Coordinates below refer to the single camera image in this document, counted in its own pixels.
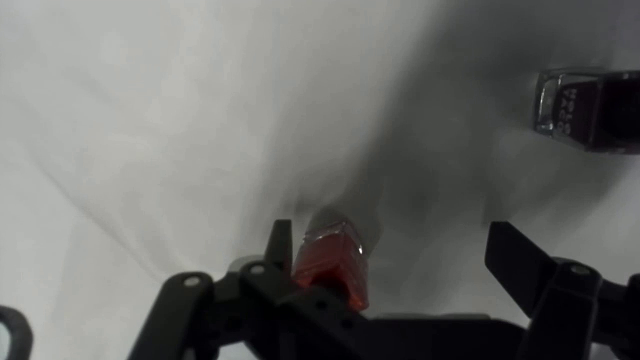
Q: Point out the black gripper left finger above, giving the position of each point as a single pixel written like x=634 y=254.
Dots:
x=259 y=306

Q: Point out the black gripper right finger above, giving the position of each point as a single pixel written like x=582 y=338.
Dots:
x=571 y=306

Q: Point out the orange-red nail polish bottle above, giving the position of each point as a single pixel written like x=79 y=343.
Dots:
x=335 y=256

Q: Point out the dark maroon nail polish bottle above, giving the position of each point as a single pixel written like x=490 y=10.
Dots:
x=597 y=111

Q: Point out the white table cloth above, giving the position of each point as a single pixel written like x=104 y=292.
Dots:
x=140 y=138

